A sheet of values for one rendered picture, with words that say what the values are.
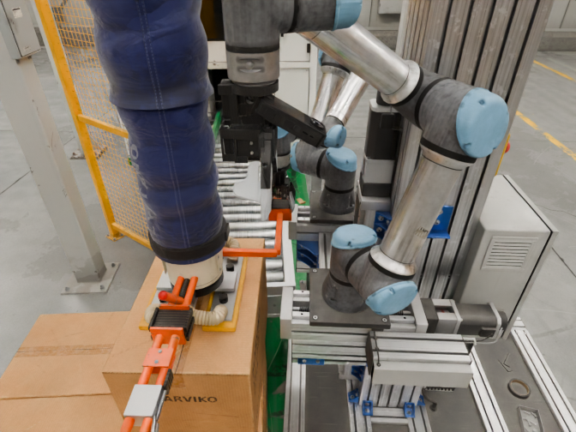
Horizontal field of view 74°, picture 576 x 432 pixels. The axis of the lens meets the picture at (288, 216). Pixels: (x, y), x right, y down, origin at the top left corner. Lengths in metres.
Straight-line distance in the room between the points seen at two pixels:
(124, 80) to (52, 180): 1.72
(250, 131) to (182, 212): 0.49
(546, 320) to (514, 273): 1.59
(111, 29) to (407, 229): 0.72
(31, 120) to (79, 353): 1.24
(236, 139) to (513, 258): 0.96
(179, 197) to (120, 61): 0.33
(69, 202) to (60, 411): 1.30
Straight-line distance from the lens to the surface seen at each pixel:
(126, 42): 0.88
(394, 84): 0.84
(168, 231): 1.07
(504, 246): 1.28
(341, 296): 1.10
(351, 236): 1.01
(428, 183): 0.84
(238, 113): 0.60
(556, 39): 11.64
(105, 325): 1.90
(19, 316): 3.00
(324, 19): 0.59
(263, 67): 0.55
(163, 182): 0.98
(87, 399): 1.70
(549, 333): 2.87
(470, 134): 0.78
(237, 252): 1.24
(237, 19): 0.55
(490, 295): 1.41
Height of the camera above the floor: 1.87
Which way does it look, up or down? 34 degrees down
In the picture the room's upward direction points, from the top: straight up
